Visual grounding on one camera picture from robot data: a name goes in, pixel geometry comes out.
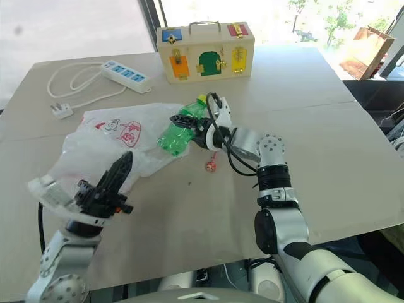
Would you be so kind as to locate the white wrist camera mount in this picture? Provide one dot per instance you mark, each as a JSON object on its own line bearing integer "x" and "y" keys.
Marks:
{"x": 224, "y": 113}
{"x": 91, "y": 221}

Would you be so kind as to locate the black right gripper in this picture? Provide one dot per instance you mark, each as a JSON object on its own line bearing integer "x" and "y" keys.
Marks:
{"x": 200, "y": 134}

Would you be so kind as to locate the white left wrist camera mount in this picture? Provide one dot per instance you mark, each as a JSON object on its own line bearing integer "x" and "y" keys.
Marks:
{"x": 91, "y": 221}

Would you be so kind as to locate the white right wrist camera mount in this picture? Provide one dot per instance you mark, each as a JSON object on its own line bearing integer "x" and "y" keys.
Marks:
{"x": 224, "y": 113}

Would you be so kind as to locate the white red-printed plastic bag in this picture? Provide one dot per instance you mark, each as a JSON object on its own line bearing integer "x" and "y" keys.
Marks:
{"x": 104, "y": 148}

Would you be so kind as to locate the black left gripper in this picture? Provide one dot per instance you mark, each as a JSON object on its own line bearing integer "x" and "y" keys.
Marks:
{"x": 94, "y": 202}

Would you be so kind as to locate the black furniture beside table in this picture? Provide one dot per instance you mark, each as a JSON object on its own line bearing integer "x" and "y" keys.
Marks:
{"x": 372, "y": 94}

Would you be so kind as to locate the brown paper bag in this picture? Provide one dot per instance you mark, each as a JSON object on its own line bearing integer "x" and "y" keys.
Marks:
{"x": 366, "y": 53}

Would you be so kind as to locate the wooden lock box colourful doors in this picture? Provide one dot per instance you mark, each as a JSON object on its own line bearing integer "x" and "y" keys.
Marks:
{"x": 192, "y": 50}

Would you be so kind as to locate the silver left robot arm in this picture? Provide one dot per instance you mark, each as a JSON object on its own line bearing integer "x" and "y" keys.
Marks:
{"x": 67, "y": 252}

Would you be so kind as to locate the green plastic bottle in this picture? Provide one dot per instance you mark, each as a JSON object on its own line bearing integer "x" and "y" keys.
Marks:
{"x": 175, "y": 139}

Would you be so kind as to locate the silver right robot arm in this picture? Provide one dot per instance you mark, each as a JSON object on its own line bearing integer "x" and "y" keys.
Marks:
{"x": 284, "y": 221}

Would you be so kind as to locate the grey rounded robot torso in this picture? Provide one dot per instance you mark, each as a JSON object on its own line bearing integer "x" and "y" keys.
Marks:
{"x": 202, "y": 293}

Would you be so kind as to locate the red lollipop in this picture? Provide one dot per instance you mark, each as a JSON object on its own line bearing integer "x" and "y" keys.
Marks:
{"x": 209, "y": 166}

